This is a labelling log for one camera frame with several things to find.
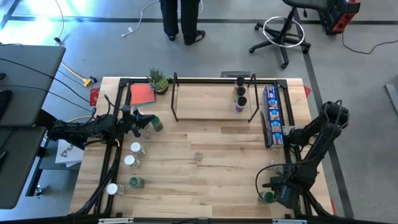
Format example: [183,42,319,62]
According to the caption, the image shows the wooden shelf black metal frame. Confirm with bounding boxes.
[170,72,261,124]

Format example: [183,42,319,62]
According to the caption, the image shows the yellow extension cable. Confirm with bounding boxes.
[60,61,94,88]

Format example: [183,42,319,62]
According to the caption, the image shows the person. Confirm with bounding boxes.
[159,0,206,47]

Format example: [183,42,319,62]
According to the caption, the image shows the black floor cable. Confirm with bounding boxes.
[53,0,65,44]
[341,29,398,55]

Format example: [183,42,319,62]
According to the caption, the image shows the black slanted strut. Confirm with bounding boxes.
[34,108,60,131]

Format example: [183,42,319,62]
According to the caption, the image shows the grey metal bracket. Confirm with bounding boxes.
[220,70,251,78]

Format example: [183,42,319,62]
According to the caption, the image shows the black metal rig frame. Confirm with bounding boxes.
[73,77,332,218]

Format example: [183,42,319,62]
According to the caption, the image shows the black office chair chrome ring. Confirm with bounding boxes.
[248,0,330,70]

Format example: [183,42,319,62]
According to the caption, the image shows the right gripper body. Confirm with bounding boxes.
[275,177,304,209]

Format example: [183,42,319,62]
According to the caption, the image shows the black keyboard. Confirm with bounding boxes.
[0,89,13,121]

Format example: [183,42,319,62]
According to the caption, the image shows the green paper sheet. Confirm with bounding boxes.
[134,101,157,109]

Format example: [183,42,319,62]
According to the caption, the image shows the white floor cable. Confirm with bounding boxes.
[120,0,205,39]

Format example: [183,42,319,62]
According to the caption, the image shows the red and black toolbox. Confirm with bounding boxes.
[319,0,361,35]

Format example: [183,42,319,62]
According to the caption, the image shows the white printed carton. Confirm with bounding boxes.
[55,139,85,168]

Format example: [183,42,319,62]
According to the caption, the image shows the dark grey desk top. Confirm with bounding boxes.
[0,44,67,127]
[0,126,47,210]

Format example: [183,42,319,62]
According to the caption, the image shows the grey metal bar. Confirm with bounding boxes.
[384,83,398,118]

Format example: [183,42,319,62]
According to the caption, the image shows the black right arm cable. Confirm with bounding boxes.
[254,159,312,203]

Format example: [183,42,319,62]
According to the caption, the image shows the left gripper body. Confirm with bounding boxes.
[118,105,139,133]

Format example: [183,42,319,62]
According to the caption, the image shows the white-lid spice jar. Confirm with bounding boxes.
[123,154,141,169]
[106,182,126,196]
[129,141,146,157]

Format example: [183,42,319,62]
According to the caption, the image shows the orange-filled black-lid spice bottle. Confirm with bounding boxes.
[234,96,248,114]

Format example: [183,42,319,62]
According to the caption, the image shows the long blue printed box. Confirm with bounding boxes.
[263,85,285,147]

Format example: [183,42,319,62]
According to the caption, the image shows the potted succulent plant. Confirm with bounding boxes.
[146,67,173,96]

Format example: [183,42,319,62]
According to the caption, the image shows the white mount bracket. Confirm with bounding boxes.
[272,218,308,224]
[98,217,134,224]

